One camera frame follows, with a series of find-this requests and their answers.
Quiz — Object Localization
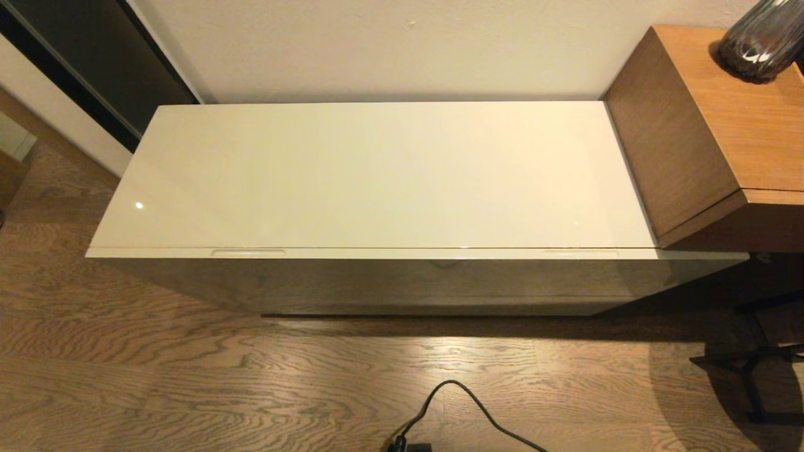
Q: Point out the glossy white low cabinet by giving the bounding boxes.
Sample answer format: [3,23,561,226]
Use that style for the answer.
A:
[90,100,659,250]

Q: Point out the brown wooden side cabinet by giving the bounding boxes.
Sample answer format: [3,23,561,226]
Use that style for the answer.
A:
[603,24,804,253]

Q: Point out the dark sliding door panel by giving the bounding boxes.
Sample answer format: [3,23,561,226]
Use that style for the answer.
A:
[0,0,202,153]

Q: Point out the light grey box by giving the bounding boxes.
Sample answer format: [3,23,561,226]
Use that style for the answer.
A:
[0,112,38,162]

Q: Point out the dark ribbed glass vase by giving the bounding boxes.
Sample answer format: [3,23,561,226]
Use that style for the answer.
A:
[718,0,804,84]

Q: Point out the black floor cable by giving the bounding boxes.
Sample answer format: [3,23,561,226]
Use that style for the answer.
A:
[386,379,548,452]

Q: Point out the black metal frame legs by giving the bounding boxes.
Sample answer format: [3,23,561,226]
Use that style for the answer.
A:
[689,295,804,426]

